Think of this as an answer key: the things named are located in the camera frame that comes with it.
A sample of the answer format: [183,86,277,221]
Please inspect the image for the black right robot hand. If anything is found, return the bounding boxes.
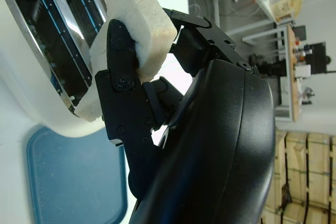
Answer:
[94,7,276,224]

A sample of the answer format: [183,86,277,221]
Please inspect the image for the white bread slice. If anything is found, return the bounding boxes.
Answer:
[75,0,177,123]

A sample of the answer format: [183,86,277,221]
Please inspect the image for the blue plastic tray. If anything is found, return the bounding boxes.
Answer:
[26,125,129,224]

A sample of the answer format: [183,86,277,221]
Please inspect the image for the cream two-slot toaster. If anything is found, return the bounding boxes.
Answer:
[0,0,108,138]

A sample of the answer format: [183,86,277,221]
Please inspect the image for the pale wooden crates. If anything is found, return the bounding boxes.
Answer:
[262,126,336,224]

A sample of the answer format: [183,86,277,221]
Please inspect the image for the person in black clothes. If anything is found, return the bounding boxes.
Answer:
[304,40,333,74]

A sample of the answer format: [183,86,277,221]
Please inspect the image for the light printed wooden box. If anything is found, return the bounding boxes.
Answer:
[271,0,302,23]

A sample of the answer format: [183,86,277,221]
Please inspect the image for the wooden-top white-frame table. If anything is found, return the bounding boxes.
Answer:
[241,23,302,123]

